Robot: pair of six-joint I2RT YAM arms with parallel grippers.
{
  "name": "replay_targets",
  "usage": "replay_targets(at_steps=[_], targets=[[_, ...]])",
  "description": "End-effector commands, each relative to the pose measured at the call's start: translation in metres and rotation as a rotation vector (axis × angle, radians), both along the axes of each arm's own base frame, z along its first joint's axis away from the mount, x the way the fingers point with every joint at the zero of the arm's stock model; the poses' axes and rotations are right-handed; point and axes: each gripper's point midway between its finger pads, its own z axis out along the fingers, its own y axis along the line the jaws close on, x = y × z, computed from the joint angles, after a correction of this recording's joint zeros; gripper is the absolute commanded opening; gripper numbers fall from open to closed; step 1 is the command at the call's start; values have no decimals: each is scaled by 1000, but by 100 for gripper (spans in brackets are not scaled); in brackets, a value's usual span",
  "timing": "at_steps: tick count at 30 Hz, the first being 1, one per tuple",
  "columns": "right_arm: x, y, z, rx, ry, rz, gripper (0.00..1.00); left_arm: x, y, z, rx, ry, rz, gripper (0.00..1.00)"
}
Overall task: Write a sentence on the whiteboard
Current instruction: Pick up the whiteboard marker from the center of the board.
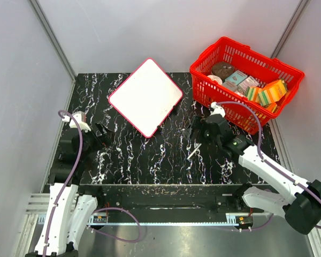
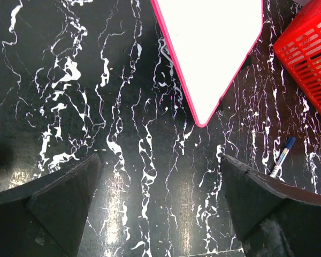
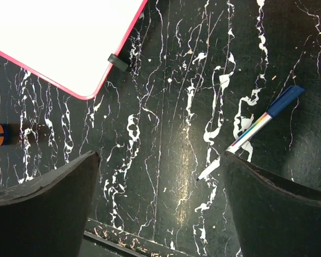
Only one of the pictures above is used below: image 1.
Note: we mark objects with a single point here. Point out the teal small box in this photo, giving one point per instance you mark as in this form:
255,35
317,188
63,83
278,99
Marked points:
236,77

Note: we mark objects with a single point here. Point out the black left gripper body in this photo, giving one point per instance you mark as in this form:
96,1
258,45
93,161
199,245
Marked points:
93,142

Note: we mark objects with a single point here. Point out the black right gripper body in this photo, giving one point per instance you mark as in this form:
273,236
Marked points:
207,136

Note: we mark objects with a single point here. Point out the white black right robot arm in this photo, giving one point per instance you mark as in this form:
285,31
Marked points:
295,199

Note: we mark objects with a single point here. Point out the white blue whiteboard marker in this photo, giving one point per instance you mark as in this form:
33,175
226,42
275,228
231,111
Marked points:
194,151

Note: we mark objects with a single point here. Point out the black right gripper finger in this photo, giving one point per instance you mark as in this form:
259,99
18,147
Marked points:
193,133
196,123

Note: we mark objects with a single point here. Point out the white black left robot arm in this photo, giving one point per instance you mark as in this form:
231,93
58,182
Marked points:
71,204

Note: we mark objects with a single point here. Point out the red plastic shopping basket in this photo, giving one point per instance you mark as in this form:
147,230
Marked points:
239,110

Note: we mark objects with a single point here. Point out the yellow green sponge pack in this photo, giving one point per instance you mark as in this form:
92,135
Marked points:
252,94

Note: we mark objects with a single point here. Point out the pink framed whiteboard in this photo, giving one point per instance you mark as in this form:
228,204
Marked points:
146,97

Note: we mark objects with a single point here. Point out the pink white small box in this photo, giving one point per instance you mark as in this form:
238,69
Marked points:
246,84

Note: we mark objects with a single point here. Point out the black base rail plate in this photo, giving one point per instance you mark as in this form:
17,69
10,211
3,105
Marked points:
219,198

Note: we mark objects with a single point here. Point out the brown round item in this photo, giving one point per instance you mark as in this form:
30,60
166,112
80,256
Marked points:
222,70

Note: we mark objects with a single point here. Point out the white tape roll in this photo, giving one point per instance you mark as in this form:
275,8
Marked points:
215,78

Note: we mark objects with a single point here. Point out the orange sponge pack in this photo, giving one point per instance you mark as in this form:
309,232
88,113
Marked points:
272,92

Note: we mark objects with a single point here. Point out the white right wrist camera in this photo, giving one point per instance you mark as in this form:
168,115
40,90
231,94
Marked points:
216,109

